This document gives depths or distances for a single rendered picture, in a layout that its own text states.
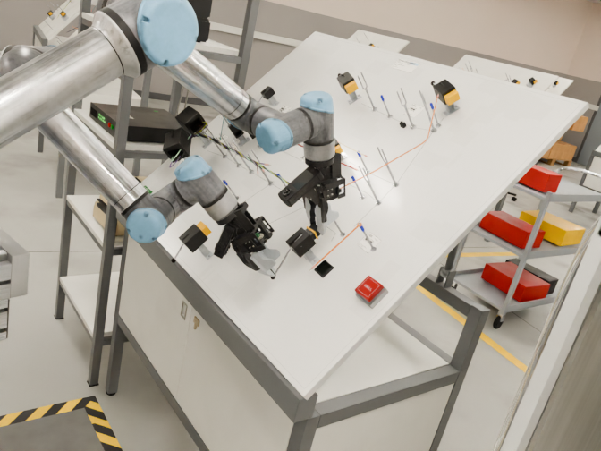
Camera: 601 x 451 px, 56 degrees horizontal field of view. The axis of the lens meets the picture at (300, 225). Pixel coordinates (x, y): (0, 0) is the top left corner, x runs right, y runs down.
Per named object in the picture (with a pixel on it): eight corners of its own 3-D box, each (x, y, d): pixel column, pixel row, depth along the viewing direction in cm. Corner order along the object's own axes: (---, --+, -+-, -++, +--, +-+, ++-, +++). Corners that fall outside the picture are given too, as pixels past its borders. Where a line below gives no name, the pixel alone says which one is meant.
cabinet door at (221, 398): (261, 533, 145) (294, 409, 131) (173, 401, 184) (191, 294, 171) (269, 530, 146) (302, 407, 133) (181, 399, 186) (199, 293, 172)
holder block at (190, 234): (181, 271, 169) (162, 251, 162) (211, 243, 171) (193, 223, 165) (187, 278, 166) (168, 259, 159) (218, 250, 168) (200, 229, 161)
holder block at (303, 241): (292, 250, 148) (284, 241, 145) (308, 236, 149) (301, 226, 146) (300, 258, 145) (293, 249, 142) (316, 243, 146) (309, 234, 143)
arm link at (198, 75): (63, 14, 103) (233, 138, 140) (88, 24, 96) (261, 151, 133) (96, -40, 103) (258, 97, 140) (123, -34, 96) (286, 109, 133)
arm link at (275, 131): (246, 146, 130) (283, 131, 135) (277, 161, 122) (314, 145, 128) (242, 114, 125) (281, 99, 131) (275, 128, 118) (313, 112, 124)
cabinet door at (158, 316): (174, 400, 185) (193, 293, 171) (118, 314, 224) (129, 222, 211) (181, 398, 186) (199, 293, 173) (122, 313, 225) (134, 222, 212)
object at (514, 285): (496, 332, 375) (556, 179, 339) (440, 295, 412) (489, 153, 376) (573, 314, 434) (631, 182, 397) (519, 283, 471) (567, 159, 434)
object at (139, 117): (116, 142, 210) (118, 124, 208) (88, 117, 236) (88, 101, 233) (196, 146, 230) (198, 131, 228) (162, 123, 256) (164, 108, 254)
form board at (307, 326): (122, 203, 211) (120, 199, 209) (317, 35, 230) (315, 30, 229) (307, 400, 126) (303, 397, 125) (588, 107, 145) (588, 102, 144)
